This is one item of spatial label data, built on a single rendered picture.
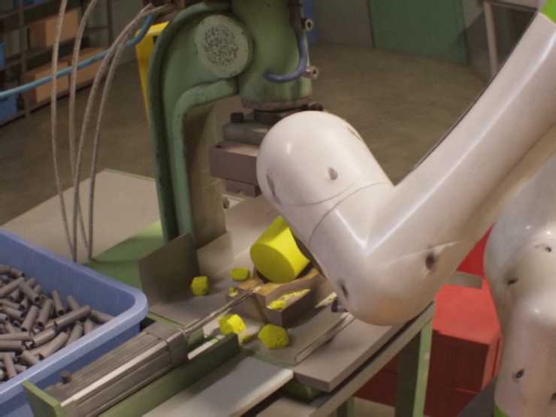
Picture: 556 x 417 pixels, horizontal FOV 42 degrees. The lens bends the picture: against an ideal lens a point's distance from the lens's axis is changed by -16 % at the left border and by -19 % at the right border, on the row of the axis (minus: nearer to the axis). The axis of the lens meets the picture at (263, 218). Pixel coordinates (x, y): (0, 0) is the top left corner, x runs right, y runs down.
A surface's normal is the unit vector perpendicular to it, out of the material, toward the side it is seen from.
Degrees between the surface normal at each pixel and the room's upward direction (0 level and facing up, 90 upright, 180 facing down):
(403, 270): 77
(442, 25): 90
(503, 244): 48
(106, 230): 0
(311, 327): 0
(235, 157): 90
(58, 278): 81
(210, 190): 90
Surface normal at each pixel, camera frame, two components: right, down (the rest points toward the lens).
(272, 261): -0.57, 0.61
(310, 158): -0.26, -0.28
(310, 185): -0.50, -0.13
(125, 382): 0.78, 0.19
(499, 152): -0.29, 0.22
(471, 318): -0.09, -0.91
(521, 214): -0.76, 0.04
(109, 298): -0.63, 0.22
